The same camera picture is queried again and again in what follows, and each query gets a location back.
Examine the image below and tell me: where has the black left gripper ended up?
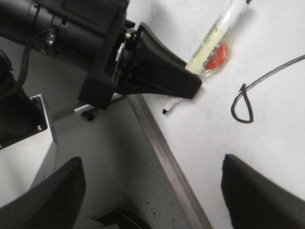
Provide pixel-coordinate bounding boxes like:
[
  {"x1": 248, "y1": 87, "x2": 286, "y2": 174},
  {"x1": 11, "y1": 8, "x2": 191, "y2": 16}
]
[{"x1": 79, "y1": 0, "x2": 202, "y2": 110}]

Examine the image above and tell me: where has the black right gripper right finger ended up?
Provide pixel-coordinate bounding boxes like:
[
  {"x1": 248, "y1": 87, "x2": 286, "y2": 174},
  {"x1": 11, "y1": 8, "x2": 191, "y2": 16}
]
[{"x1": 221, "y1": 154, "x2": 305, "y2": 229}]

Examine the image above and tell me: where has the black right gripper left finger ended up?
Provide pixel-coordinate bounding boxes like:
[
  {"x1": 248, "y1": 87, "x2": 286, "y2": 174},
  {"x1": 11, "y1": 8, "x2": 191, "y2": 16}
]
[{"x1": 0, "y1": 157, "x2": 85, "y2": 229}]

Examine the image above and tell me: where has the white whiteboard marker pen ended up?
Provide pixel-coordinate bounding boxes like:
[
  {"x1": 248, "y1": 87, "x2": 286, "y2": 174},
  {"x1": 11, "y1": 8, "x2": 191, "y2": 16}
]
[{"x1": 162, "y1": 0, "x2": 254, "y2": 115}]

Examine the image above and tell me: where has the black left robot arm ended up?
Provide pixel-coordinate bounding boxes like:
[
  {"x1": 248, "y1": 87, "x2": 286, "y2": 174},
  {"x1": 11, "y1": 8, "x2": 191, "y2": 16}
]
[{"x1": 0, "y1": 0, "x2": 202, "y2": 109}]

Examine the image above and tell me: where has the black silver-edged box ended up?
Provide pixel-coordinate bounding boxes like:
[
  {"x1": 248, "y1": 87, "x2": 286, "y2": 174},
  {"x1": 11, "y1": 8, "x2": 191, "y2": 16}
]
[{"x1": 0, "y1": 49, "x2": 58, "y2": 151}]

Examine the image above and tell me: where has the white whiteboard with aluminium frame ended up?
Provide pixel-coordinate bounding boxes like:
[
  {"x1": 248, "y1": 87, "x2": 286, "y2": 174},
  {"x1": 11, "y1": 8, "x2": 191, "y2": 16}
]
[{"x1": 128, "y1": 0, "x2": 305, "y2": 229}]

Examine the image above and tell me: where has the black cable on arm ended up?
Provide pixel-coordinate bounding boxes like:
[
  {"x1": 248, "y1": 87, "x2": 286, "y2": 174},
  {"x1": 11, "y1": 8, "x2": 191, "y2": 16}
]
[{"x1": 14, "y1": 28, "x2": 52, "y2": 90}]

